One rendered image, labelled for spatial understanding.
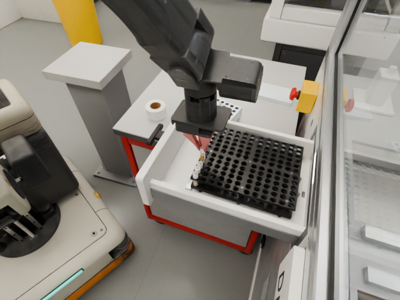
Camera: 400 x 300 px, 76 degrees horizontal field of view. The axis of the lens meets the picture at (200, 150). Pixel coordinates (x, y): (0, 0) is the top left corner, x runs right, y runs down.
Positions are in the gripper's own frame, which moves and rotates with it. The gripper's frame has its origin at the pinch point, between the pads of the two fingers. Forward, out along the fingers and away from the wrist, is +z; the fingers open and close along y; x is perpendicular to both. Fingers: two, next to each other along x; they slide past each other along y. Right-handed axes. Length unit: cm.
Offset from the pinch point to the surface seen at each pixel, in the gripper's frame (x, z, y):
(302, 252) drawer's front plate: -14.7, 3.0, 22.3
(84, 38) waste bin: 172, 74, -194
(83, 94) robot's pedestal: 38, 28, -73
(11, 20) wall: 196, 77, -327
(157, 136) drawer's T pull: 2.6, 3.1, -12.8
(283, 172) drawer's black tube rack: 2.9, 5.5, 17.4
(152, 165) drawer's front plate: -6.6, 2.2, -9.1
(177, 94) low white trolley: 38.0, 17.6, -24.6
